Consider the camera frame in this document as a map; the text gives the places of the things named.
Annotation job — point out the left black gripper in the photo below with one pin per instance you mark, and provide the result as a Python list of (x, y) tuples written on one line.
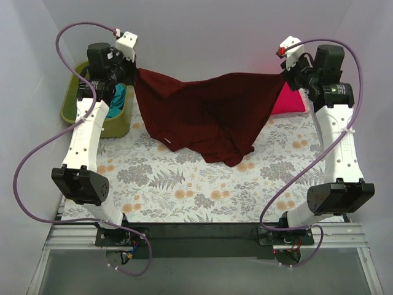
[(129, 71)]

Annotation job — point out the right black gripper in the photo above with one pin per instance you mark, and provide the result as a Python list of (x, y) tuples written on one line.
[(290, 76)]

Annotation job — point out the dark red t shirt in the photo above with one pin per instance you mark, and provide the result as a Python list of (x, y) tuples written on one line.
[(219, 118)]

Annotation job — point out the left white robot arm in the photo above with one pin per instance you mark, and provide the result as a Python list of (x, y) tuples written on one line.
[(77, 178)]

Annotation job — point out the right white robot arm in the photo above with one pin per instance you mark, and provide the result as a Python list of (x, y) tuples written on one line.
[(344, 189)]

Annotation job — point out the folded pink t shirt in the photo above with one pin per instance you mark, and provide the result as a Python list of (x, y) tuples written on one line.
[(289, 102)]

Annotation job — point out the teal t shirt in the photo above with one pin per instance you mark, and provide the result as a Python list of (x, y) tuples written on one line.
[(117, 102)]

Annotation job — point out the olive green plastic bin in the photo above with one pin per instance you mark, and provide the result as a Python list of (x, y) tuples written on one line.
[(116, 127)]

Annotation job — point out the floral table mat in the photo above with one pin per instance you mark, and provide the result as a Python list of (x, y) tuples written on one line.
[(150, 183)]

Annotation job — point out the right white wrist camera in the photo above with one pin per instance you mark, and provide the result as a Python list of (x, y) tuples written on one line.
[(291, 51)]

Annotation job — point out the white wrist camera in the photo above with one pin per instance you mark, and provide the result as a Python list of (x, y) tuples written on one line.
[(291, 51), (125, 42)]

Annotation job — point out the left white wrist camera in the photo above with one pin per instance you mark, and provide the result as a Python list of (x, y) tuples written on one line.
[(125, 42)]

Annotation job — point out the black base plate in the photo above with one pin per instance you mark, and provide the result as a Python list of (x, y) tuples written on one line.
[(203, 240)]

